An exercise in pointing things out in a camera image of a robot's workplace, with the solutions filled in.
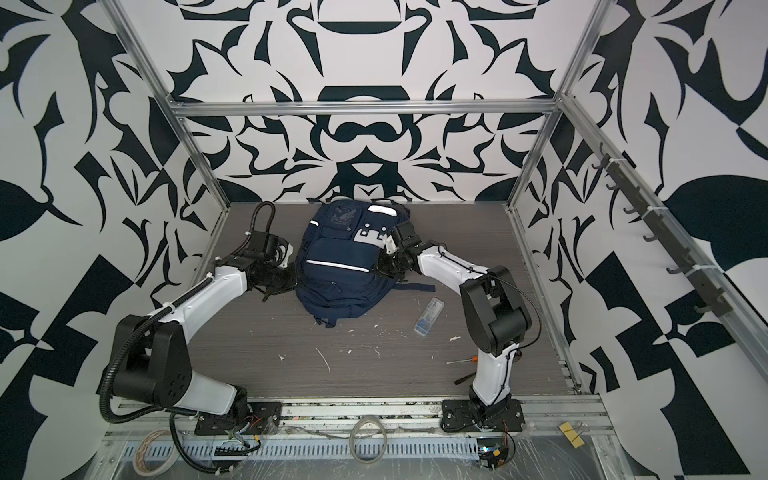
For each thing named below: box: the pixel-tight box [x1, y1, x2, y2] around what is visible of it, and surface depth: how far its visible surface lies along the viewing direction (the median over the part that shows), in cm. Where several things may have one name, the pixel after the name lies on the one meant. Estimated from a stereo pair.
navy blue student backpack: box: [295, 199, 436, 328], surface depth 96 cm
